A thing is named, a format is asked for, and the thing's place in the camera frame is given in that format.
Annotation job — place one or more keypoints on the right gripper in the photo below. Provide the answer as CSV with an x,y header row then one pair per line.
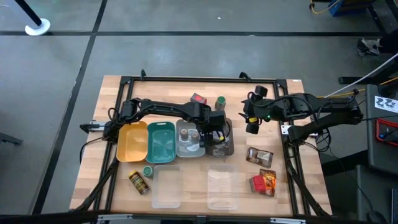
x,y
258,109

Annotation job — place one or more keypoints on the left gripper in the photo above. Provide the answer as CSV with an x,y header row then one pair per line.
x,y
216,119

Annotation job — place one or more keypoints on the green-lid spice jar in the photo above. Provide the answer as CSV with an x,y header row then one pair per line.
x,y
221,101
148,171

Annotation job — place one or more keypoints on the brown-lid spice jar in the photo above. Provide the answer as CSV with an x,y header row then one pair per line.
x,y
184,133
195,136

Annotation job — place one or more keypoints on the red-lid patterned spice tin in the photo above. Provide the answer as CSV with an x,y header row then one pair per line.
x,y
198,99
258,183

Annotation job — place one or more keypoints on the brown spice packet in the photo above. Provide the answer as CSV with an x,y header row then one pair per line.
x,y
259,157

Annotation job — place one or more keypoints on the yellow-lid dark spice bottle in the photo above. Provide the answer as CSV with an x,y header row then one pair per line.
x,y
139,183

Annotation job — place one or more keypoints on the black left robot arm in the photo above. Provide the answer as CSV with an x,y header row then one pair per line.
x,y
168,109

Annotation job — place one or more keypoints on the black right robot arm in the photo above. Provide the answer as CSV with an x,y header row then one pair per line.
x,y
311,107

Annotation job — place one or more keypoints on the dark translucent plastic bin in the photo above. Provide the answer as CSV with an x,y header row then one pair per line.
x,y
222,151

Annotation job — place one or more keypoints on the grey plastic bin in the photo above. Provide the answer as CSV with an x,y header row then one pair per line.
x,y
189,149

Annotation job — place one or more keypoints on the teal plastic bin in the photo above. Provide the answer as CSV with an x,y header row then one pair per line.
x,y
161,143

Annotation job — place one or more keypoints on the clear plastic container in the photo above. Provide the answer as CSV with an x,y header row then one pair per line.
x,y
166,186
222,186

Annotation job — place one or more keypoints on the orange spice packet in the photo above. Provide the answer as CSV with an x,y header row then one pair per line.
x,y
270,179

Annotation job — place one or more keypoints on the yellow plastic bin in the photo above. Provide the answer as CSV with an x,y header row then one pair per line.
x,y
132,143

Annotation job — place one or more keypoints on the black desk leg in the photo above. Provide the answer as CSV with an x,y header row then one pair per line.
x,y
348,80

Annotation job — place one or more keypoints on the silver aluminium profile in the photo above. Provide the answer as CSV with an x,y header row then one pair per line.
x,y
287,221
115,217

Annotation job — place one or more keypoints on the grey desk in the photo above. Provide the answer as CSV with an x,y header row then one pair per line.
x,y
371,149

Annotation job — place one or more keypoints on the white sticker black figures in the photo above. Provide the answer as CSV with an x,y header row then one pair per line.
x,y
385,104

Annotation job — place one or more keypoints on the person's shoe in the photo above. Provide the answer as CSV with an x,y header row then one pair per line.
x,y
368,46

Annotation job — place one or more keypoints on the blue box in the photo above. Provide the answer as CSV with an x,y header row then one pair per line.
x,y
348,7

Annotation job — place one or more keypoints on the dark cabinet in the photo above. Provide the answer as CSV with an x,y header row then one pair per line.
x,y
379,193

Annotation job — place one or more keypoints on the person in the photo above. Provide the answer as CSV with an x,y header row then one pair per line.
x,y
390,42

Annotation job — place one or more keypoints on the black computer mouse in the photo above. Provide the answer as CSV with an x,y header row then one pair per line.
x,y
376,217

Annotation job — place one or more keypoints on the black rig crossbar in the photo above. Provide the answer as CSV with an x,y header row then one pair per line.
x,y
46,217

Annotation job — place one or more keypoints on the black pole white base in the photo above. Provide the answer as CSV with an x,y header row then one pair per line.
x,y
37,27

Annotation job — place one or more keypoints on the dark floor foot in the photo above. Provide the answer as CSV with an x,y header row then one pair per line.
x,y
9,138

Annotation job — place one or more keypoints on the black aluminium table frame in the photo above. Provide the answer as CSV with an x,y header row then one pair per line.
x,y
202,79

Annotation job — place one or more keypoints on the white metal bracket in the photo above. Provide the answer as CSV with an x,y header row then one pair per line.
x,y
285,129

